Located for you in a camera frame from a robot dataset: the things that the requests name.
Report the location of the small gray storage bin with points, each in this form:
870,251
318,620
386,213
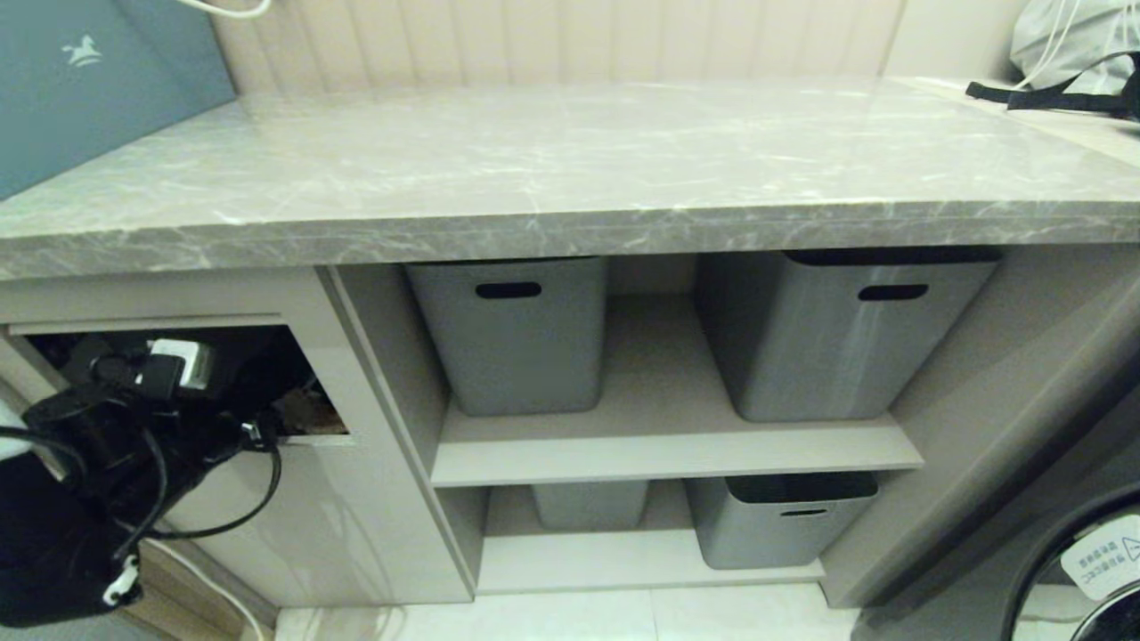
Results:
588,506

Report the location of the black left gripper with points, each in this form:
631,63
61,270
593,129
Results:
236,418

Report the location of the large gray storage bin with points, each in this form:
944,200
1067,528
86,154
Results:
828,356

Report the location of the white warning sticker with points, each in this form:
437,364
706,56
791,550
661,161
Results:
1104,559

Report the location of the chrome glass washer door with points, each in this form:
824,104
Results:
1038,605

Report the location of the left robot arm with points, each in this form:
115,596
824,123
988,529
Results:
62,516

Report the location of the gray fabric bag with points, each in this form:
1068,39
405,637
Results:
1078,36

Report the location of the gray washing machine front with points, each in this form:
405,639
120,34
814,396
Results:
971,579

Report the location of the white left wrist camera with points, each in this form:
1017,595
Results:
183,361

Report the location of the beige cabinet frame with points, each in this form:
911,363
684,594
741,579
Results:
980,401

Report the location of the beige shelf board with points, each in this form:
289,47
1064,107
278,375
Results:
677,450
623,563

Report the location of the teal box with horse logo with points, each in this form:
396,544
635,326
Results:
89,89

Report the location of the open gray storage bin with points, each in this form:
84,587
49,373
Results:
775,539

